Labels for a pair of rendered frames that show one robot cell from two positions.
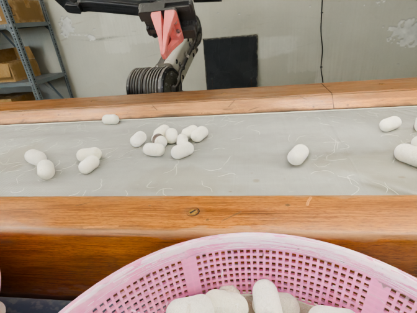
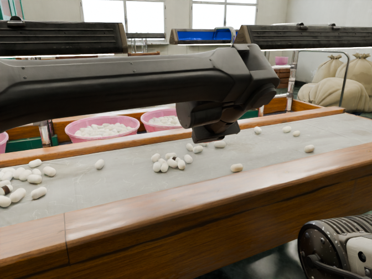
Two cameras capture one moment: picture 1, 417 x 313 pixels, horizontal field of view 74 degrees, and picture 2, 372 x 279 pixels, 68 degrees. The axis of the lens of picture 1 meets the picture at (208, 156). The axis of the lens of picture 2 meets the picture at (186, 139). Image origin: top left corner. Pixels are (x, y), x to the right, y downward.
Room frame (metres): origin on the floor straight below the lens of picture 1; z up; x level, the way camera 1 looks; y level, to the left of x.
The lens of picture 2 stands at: (1.01, -0.30, 1.08)
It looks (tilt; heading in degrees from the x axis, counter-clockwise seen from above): 21 degrees down; 146
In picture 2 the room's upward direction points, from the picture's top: straight up
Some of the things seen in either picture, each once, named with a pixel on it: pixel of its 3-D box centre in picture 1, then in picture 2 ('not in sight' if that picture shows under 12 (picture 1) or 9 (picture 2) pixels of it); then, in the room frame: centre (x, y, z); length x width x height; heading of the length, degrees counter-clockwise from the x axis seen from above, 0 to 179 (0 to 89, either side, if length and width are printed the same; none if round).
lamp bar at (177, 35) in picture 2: not in sight; (227, 36); (-0.14, 0.73, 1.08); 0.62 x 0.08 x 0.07; 81
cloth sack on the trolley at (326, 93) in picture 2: not in sight; (332, 95); (-0.73, 3.00, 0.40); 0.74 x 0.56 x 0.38; 78
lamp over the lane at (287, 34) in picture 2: not in sight; (315, 37); (0.42, 0.64, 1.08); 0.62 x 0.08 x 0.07; 81
